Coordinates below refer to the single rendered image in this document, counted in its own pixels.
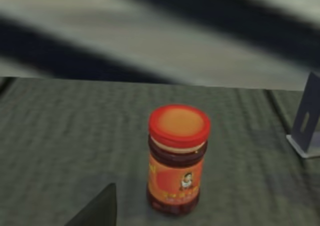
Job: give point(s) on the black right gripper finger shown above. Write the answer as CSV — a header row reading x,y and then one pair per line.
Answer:
x,y
100,208

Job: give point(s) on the red-lidded chili sauce jar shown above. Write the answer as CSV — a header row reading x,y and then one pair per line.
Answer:
x,y
177,161

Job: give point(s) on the grey metal bracket stand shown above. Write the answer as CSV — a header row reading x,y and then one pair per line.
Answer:
x,y
307,120

